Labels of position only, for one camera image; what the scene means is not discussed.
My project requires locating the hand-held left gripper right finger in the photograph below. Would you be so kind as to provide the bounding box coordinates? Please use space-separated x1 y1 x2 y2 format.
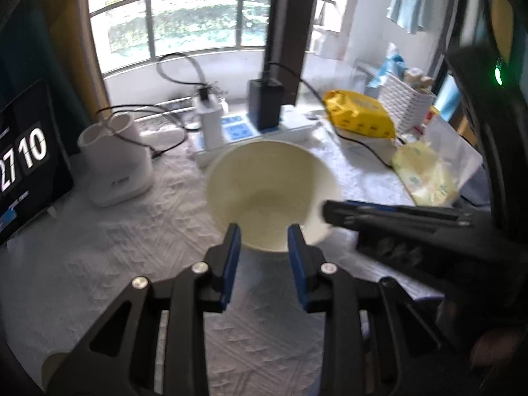
287 223 483 396

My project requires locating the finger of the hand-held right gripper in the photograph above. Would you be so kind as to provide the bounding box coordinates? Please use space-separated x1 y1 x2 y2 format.
322 200 473 232
346 200 463 217

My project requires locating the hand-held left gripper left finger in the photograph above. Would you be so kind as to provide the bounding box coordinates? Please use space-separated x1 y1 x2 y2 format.
47 223 242 396

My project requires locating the cream bowl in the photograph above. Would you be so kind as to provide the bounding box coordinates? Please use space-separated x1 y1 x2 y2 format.
205 139 344 254

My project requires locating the person's right hand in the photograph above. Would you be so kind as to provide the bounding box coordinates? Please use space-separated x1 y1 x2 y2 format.
470 330 522 370

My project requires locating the pale yellow tissue pack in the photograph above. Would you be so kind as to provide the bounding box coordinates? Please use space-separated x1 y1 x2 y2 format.
392 140 460 207

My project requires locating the dark grey cloth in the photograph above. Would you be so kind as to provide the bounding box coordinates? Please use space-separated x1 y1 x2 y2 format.
458 169 491 207

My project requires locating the yellow wipes pack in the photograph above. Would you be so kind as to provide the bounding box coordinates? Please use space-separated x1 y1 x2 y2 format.
322 90 397 139

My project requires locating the clear plastic bag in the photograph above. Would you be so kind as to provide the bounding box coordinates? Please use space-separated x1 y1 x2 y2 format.
421 115 485 199

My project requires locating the white power strip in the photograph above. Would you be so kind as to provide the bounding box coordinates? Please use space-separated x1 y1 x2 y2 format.
187 107 324 168

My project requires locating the white textured tablecloth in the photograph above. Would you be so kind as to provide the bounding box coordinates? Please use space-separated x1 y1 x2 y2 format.
0 124 491 396

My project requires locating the white woven basket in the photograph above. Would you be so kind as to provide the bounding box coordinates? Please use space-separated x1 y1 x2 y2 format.
377 72 437 123

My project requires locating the black charger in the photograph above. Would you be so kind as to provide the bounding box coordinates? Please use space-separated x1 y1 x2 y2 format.
247 78 284 131

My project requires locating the white charger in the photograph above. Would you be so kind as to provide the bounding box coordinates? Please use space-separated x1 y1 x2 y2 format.
194 95 225 151

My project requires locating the blue packet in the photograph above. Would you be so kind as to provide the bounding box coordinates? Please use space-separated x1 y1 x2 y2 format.
369 43 407 87

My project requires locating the white cylindrical device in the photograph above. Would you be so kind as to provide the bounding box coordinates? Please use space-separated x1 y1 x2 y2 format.
78 114 154 208

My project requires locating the light blue hanging towel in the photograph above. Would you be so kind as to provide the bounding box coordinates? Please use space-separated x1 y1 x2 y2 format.
385 0 450 34

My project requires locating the yellow curtain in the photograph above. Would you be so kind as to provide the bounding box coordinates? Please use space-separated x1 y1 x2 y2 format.
491 0 516 58
62 0 112 133

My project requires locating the tablet with clock display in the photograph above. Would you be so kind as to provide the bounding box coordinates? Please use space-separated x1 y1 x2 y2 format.
0 79 75 246

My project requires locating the black balcony railing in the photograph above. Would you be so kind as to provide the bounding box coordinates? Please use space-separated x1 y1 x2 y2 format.
88 0 337 79

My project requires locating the teal curtain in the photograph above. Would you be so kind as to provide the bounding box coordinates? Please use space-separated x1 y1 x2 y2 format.
0 0 91 149

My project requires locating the black charger cable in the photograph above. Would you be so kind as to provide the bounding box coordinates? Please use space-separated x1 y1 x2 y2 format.
262 62 407 170

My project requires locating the black lamp charging cable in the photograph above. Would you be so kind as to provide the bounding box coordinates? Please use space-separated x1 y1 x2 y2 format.
96 52 211 159

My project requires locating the black sliding door frame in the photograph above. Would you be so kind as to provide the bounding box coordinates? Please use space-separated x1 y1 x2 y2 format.
264 0 320 106

